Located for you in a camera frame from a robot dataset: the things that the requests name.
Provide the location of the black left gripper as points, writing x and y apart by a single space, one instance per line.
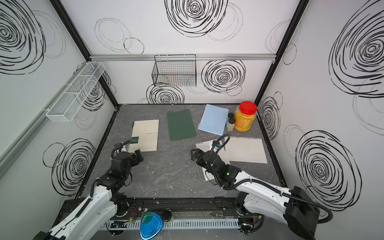
139 154

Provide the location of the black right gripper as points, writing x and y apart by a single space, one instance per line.
199 153

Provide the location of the green spiral notepad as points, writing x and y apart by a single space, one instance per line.
181 125

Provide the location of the light blue spiral notebook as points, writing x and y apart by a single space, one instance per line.
214 120

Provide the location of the torn lined paper page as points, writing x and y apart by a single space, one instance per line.
248 150

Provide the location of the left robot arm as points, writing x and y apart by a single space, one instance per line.
104 202

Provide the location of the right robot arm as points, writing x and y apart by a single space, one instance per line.
292 207

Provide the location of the beige spiral notebook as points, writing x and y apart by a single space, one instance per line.
144 136

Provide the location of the beige powder spice bottle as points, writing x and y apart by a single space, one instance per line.
231 124

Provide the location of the rear black-capped spice bottle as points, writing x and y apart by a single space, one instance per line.
230 115

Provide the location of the corn flakes jar red lid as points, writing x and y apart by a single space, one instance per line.
245 115

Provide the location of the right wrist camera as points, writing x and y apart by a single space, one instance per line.
217 146

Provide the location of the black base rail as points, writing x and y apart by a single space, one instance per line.
210 205

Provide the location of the white slotted cable duct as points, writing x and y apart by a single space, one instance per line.
187 224

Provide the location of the black wire wall basket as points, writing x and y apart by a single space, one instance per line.
175 70

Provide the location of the white wire wall shelf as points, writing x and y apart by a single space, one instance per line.
76 92

